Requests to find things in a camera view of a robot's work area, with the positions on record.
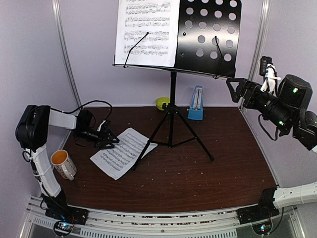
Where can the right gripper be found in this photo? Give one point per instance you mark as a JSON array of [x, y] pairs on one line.
[[253, 88]]

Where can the left aluminium corner post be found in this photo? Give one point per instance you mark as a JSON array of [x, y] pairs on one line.
[[65, 54]]

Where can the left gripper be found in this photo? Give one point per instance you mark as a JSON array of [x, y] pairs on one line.
[[101, 139]]

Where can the sheet music page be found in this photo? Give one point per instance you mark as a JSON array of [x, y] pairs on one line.
[[147, 32], [117, 161]]

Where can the aluminium corner post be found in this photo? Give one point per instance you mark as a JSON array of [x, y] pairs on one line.
[[65, 54], [254, 28]]

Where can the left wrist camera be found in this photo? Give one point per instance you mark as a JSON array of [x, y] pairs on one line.
[[104, 126]]

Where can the green bowl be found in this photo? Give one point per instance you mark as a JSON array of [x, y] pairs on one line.
[[162, 103]]

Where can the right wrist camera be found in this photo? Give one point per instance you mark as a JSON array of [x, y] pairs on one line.
[[269, 74]]

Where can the blue metronome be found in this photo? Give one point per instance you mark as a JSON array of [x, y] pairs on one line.
[[195, 111]]

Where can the white patterned mug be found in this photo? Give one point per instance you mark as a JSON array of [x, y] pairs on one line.
[[64, 164]]

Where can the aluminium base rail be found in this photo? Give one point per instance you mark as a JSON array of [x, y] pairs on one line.
[[221, 223]]

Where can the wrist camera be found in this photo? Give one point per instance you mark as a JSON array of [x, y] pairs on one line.
[[104, 126], [269, 74]]

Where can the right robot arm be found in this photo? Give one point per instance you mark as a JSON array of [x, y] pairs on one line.
[[285, 105]]

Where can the black music stand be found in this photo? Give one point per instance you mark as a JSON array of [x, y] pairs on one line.
[[208, 36]]

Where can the right aluminium corner post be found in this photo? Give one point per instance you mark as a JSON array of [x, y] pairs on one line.
[[254, 28]]

